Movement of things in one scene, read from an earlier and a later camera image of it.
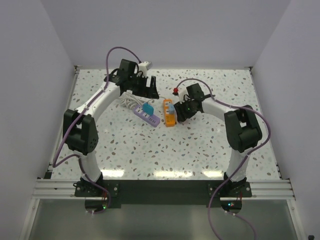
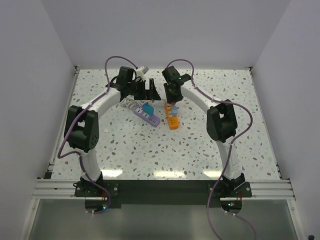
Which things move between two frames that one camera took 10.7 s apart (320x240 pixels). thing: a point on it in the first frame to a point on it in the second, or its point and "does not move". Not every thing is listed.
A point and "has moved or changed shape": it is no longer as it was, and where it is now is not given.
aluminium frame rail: [57, 189] does not move
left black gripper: [151, 92] does not move
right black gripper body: [185, 109] to [171, 96]
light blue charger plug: [171, 108] has moved or changed shape
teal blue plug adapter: [148, 109] does not move
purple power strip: [152, 120] does not move
